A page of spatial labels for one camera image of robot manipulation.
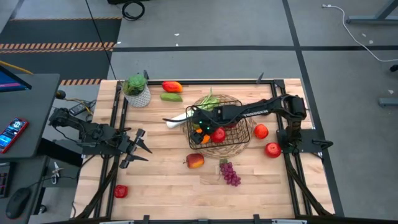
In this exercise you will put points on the black chair caster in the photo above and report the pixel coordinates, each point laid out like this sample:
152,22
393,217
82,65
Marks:
394,68

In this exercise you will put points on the black round knob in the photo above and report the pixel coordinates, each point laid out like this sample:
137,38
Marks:
60,94

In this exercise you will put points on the black keyboard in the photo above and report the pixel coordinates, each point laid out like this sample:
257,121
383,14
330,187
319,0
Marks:
4,180

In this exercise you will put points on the dark low desk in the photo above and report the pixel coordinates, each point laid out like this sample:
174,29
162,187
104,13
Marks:
25,168

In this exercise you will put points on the green cucumber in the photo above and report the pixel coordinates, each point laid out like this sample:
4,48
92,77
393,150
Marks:
171,97

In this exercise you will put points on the red smartphone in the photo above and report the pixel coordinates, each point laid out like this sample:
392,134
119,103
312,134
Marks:
12,133

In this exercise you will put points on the black power adapter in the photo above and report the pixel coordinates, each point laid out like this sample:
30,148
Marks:
79,108

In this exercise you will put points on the black frame bracket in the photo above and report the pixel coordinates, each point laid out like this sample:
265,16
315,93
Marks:
145,75
260,78

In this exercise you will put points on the red apple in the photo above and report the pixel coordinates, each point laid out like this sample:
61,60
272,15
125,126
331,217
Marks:
218,135
273,150

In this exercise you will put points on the small red bell pepper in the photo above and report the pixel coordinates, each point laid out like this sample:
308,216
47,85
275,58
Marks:
120,191

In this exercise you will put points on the white triangle-patterned plant pot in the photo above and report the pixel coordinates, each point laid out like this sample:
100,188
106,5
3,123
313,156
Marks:
138,99

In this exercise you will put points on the black side desk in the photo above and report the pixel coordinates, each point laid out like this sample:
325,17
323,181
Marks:
34,109

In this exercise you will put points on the red-orange mango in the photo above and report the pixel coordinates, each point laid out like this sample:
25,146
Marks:
172,87

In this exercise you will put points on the white and green leek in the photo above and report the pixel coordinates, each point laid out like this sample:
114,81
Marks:
175,124

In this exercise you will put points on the black computer mouse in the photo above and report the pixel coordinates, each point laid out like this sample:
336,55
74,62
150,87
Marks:
18,202

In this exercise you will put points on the black computer monitor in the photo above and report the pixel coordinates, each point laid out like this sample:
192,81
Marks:
12,81

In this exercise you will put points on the red-yellow apple with stem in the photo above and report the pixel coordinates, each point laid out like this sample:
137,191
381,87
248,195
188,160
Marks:
195,160

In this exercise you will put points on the orange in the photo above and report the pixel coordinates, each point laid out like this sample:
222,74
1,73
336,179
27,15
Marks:
206,139

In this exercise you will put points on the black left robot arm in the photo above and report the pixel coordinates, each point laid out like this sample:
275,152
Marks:
93,132

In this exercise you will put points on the black aluminium rig frame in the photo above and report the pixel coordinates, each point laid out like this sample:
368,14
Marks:
202,82

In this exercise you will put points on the black hazard-striped floor mat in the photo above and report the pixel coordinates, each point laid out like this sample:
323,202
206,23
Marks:
62,31

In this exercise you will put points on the purple grape bunch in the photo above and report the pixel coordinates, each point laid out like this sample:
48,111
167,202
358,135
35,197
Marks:
230,174

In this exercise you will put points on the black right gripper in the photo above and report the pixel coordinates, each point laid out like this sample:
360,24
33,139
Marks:
208,118

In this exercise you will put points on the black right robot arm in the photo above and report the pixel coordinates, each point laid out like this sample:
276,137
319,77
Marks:
292,105

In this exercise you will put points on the grey desk leg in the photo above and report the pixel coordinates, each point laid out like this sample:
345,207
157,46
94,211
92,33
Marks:
373,20
388,102

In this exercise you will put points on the green artificial plant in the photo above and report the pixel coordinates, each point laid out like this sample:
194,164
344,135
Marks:
135,84

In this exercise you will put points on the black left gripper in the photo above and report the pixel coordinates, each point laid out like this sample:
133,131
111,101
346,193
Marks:
126,147

